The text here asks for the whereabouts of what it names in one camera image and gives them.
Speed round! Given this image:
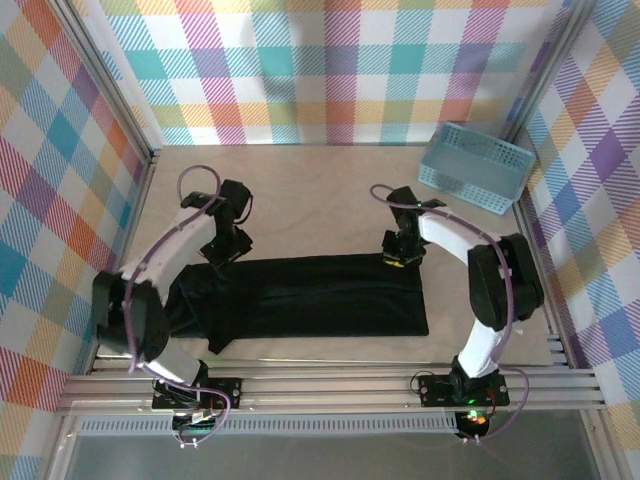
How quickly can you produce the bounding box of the grey slotted cable duct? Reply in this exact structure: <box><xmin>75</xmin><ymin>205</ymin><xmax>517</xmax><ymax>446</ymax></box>
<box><xmin>77</xmin><ymin>413</ymin><xmax>461</xmax><ymax>437</ymax></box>

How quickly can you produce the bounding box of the light blue perforated plastic basket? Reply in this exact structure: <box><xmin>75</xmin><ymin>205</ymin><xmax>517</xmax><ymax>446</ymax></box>
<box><xmin>417</xmin><ymin>121</ymin><xmax>537</xmax><ymax>217</ymax></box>

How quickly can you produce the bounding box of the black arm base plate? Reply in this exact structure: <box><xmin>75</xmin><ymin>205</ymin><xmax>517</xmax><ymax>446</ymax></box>
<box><xmin>417</xmin><ymin>372</ymin><xmax>511</xmax><ymax>409</ymax></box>
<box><xmin>151</xmin><ymin>377</ymin><xmax>245</xmax><ymax>411</ymax></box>

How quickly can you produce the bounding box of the long aluminium base rail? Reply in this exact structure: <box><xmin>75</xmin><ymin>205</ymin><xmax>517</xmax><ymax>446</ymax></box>
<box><xmin>54</xmin><ymin>367</ymin><xmax>609</xmax><ymax>417</ymax></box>

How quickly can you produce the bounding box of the grey metal sheet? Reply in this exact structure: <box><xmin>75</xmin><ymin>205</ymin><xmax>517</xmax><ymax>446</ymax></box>
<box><xmin>47</xmin><ymin>432</ymin><xmax>609</xmax><ymax>480</ymax></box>

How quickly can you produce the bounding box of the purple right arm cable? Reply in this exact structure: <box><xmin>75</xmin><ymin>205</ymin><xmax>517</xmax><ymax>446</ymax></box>
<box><xmin>369</xmin><ymin>183</ymin><xmax>531</xmax><ymax>444</ymax></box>

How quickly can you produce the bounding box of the small controller board with wires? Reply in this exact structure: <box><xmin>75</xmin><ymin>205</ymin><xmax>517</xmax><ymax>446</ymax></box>
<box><xmin>172</xmin><ymin>409</ymin><xmax>224</xmax><ymax>450</ymax></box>
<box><xmin>457</xmin><ymin>407</ymin><xmax>496</xmax><ymax>444</ymax></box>

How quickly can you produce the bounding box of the aluminium corner post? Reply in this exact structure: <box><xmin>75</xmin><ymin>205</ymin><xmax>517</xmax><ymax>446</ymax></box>
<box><xmin>497</xmin><ymin>0</ymin><xmax>599</xmax><ymax>156</ymax></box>
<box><xmin>47</xmin><ymin>0</ymin><xmax>164</xmax><ymax>169</ymax></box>

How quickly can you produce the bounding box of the black t-shirt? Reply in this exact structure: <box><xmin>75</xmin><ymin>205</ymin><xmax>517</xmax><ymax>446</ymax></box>
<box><xmin>162</xmin><ymin>252</ymin><xmax>430</xmax><ymax>355</ymax></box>

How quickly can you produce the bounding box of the aluminium side rail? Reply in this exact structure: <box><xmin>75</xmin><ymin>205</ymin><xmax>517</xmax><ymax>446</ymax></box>
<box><xmin>87</xmin><ymin>147</ymin><xmax>164</xmax><ymax>376</ymax></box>
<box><xmin>499</xmin><ymin>144</ymin><xmax>609</xmax><ymax>384</ymax></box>

